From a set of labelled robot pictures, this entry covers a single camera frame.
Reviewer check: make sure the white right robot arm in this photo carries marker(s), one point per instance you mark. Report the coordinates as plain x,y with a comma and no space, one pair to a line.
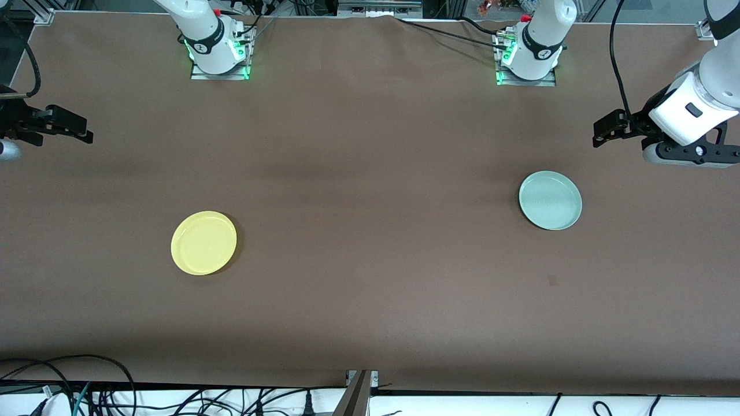
211,46

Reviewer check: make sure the pale green plate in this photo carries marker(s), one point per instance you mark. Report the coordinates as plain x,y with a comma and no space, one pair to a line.
550,200

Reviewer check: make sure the aluminium frame rail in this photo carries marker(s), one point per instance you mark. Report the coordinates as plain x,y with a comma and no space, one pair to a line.
378,7

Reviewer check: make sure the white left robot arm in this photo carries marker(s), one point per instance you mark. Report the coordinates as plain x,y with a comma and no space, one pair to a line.
540,34

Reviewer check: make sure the aluminium profile beam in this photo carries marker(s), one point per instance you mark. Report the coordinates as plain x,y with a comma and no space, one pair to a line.
352,398

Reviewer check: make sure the yellow plate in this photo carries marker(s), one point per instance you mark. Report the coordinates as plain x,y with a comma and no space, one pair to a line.
203,242

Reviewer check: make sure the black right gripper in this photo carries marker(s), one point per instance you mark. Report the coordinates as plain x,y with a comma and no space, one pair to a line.
16,120

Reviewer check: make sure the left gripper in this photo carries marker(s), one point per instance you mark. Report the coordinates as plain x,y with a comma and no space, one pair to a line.
637,122

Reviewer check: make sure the metal corner bracket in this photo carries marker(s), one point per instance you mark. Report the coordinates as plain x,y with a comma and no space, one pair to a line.
704,30
44,15

